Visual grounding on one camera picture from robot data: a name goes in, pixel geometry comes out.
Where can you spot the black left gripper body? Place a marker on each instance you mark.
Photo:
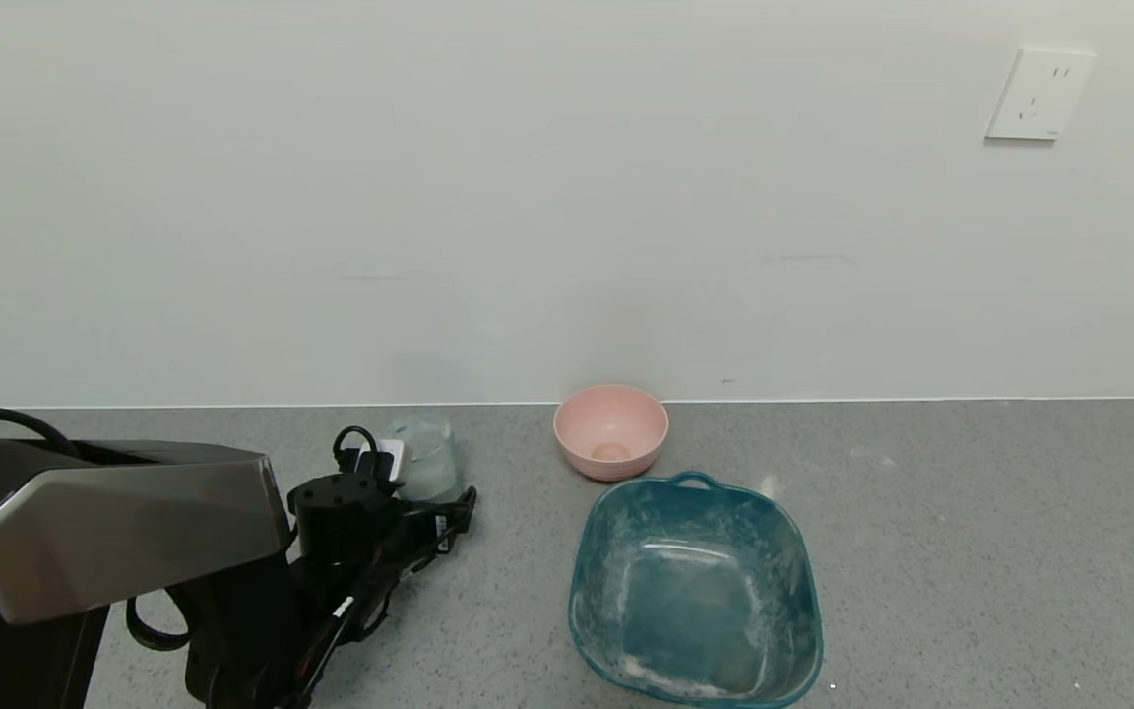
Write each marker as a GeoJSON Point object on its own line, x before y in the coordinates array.
{"type": "Point", "coordinates": [445, 526]}

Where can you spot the silver and black left arm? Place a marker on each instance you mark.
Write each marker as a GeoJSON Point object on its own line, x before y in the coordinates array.
{"type": "Point", "coordinates": [124, 522]}

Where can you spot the pink ribbed bowl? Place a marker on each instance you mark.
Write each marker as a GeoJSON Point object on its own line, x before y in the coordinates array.
{"type": "Point", "coordinates": [610, 433]}

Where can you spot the teal plastic basin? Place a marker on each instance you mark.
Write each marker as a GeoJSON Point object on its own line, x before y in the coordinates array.
{"type": "Point", "coordinates": [695, 591]}

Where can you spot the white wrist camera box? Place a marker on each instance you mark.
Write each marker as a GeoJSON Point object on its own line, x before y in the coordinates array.
{"type": "Point", "coordinates": [385, 461]}

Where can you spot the white wall socket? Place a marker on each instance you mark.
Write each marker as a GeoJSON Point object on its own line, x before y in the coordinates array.
{"type": "Point", "coordinates": [1039, 94]}

